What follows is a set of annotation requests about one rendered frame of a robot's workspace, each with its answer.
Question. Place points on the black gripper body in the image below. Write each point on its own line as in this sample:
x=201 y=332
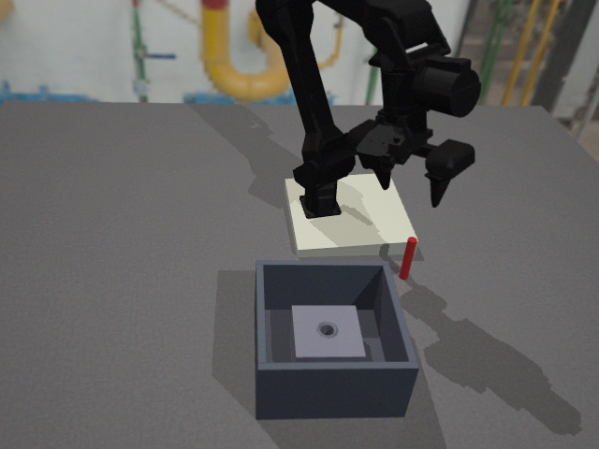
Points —
x=446 y=161

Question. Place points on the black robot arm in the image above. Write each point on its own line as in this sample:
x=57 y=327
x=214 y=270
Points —
x=422 y=77

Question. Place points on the red peg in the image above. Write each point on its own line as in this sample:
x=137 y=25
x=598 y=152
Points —
x=407 y=258

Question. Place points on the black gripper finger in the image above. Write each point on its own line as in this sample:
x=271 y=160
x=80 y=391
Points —
x=383 y=178
x=438 y=188

